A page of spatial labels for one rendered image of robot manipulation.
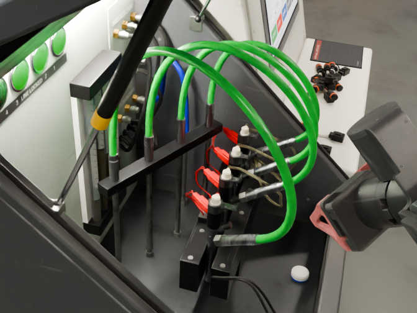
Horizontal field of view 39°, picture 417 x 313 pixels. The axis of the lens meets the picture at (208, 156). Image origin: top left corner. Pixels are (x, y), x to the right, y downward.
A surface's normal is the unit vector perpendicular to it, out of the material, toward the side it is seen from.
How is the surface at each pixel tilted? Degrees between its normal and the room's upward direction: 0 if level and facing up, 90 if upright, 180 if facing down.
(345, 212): 46
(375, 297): 0
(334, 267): 0
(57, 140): 90
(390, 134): 54
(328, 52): 0
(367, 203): 80
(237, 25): 90
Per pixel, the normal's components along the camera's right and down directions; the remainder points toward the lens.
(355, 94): 0.06, -0.80
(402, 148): 0.02, 0.00
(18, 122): 0.96, 0.21
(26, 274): -0.27, 0.56
